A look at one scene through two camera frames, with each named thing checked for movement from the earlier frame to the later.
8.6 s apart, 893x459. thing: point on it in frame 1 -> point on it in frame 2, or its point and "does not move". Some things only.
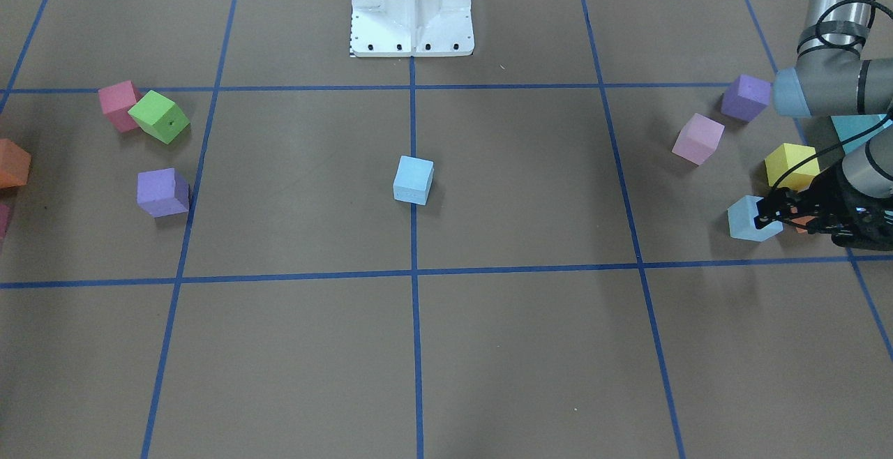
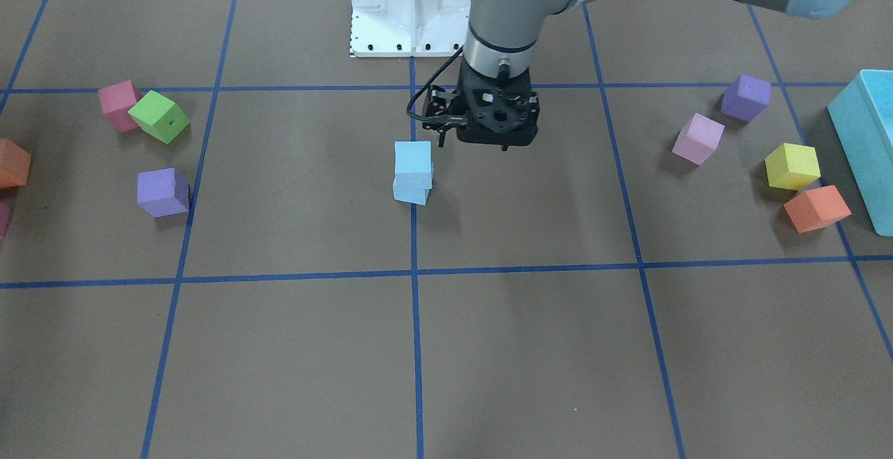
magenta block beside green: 116,99 does not move
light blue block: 741,215 -> 413,157
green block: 159,116 does not move
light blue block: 413,180 does not move
